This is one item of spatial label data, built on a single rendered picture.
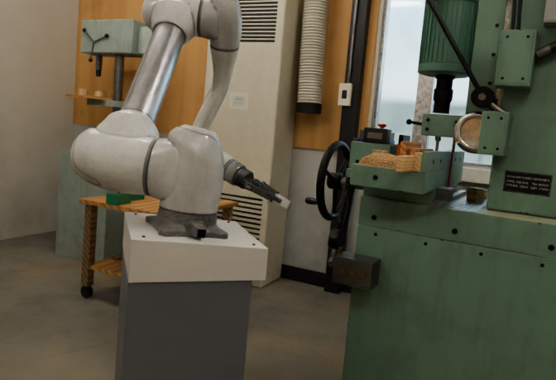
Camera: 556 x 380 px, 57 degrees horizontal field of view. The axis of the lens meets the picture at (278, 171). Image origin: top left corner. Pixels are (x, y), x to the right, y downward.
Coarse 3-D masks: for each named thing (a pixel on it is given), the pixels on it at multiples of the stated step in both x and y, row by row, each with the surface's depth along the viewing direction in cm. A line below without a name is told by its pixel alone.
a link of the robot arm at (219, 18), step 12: (204, 0) 166; (216, 0) 164; (228, 0) 164; (204, 12) 164; (216, 12) 164; (228, 12) 165; (240, 12) 169; (204, 24) 166; (216, 24) 166; (228, 24) 166; (240, 24) 169; (204, 36) 170; (216, 36) 169; (228, 36) 168; (240, 36) 172; (216, 48) 171; (228, 48) 171
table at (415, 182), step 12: (348, 168) 169; (360, 168) 145; (372, 168) 143; (384, 168) 142; (456, 168) 176; (360, 180) 145; (372, 180) 143; (384, 180) 142; (396, 180) 140; (408, 180) 138; (420, 180) 137; (432, 180) 145; (444, 180) 161; (456, 180) 179; (408, 192) 139; (420, 192) 137
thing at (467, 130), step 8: (472, 112) 148; (480, 112) 147; (464, 120) 149; (472, 120) 148; (480, 120) 147; (456, 128) 150; (464, 128) 149; (472, 128) 148; (456, 136) 150; (464, 136) 149; (472, 136) 148; (464, 144) 149; (472, 144) 148; (472, 152) 148
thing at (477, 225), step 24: (360, 216) 157; (384, 216) 153; (408, 216) 149; (432, 216) 146; (456, 216) 143; (480, 216) 140; (504, 216) 138; (528, 216) 142; (456, 240) 143; (480, 240) 140; (504, 240) 137; (528, 240) 134; (552, 240) 132
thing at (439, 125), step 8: (424, 120) 164; (432, 120) 163; (440, 120) 162; (448, 120) 161; (456, 120) 160; (424, 128) 164; (432, 128) 163; (440, 128) 162; (448, 128) 161; (440, 136) 162; (448, 136) 161
